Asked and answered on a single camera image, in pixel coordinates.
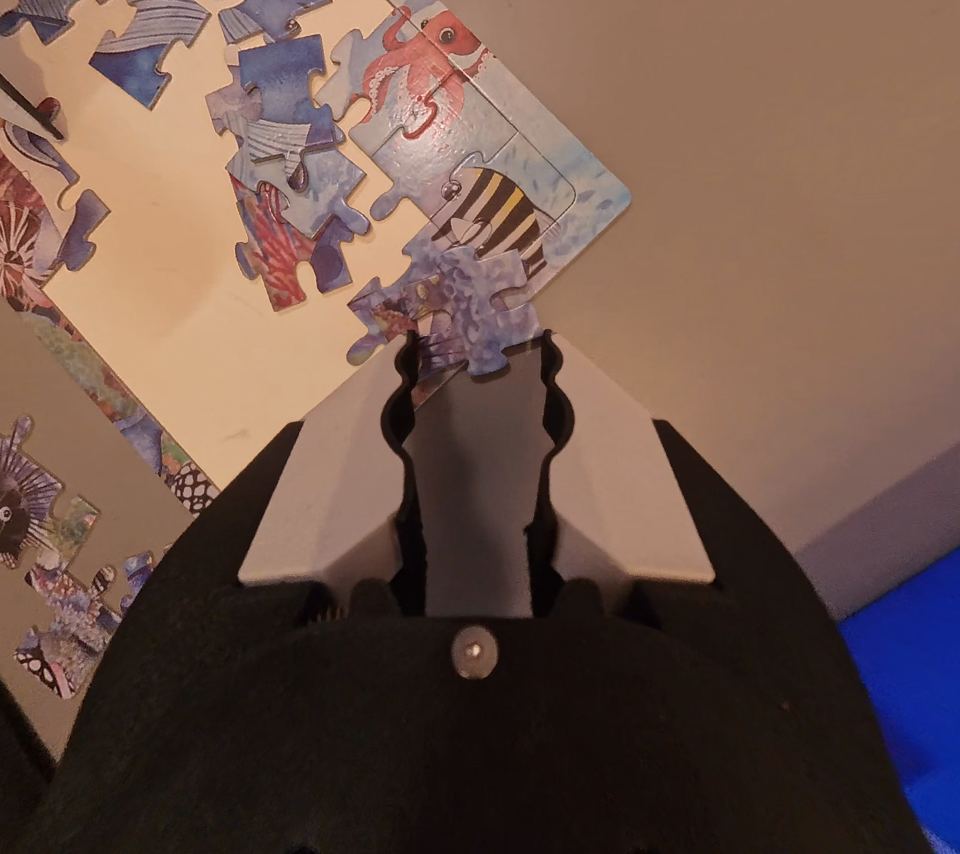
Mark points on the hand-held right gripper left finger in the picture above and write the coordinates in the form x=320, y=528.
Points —
x=330, y=494

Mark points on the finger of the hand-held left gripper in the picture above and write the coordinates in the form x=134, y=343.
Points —
x=30, y=111

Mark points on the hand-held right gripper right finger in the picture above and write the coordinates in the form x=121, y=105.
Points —
x=630, y=494

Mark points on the striped purple puzzle piece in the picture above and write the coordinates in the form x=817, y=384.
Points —
x=390, y=321

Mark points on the red coral puzzle piece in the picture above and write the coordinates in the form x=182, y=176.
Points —
x=262, y=239

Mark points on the small blue purple puzzle piece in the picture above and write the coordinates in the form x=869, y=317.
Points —
x=487, y=314

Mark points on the sea print puzzle tray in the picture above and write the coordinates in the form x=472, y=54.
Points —
x=172, y=314

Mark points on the octopus arms puzzle piece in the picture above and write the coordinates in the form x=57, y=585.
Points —
x=345, y=74

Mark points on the striped dark blue puzzle piece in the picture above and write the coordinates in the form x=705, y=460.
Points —
x=150, y=36

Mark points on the blue object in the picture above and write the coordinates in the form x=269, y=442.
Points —
x=915, y=681

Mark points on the striped fish puzzle piece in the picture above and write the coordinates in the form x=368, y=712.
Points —
x=487, y=194

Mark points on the pale blue octopus puzzle piece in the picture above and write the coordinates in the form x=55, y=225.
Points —
x=435, y=149

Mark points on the purple pink coral puzzle piece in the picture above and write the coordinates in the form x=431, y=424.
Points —
x=420, y=261

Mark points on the blue watercolour puzzle piece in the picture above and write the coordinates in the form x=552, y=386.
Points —
x=285, y=89

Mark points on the purple urchin puzzle piece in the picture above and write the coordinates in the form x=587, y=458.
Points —
x=30, y=494

